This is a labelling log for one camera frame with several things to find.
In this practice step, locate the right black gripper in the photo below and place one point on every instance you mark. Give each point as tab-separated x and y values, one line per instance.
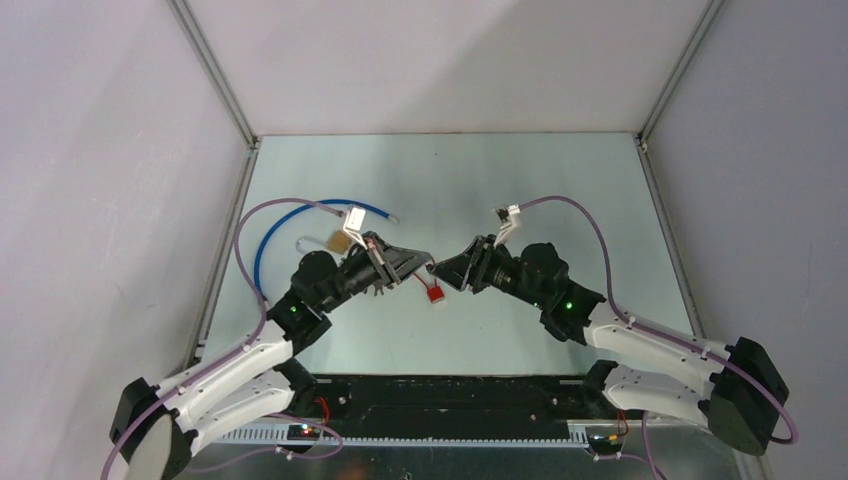
470	268

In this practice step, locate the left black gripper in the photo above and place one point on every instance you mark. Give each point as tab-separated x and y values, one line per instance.
392	265

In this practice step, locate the red cable padlock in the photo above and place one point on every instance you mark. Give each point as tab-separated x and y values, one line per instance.
434	292

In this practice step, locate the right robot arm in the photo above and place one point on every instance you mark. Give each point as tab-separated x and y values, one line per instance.
733	391

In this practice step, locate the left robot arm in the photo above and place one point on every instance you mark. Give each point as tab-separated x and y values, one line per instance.
159	428

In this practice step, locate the brass padlock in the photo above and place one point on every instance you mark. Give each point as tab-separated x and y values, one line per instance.
337	243

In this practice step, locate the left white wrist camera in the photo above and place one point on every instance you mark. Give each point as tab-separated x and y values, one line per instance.
352	223

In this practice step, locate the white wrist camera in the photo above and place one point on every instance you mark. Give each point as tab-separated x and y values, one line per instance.
509	218
352	223

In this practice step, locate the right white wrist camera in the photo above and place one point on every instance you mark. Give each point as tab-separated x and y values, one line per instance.
509	218

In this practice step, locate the blue cable lock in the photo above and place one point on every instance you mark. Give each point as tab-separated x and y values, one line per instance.
279	240

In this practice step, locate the white cable duct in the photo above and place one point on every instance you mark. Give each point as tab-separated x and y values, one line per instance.
292	434

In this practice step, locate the left aluminium frame post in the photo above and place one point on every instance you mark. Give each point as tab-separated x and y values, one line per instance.
199	42

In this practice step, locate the aluminium frame post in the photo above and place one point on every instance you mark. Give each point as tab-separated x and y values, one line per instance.
199	42
643	139

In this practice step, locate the right aluminium frame post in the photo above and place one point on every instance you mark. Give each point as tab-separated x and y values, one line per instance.
643	139

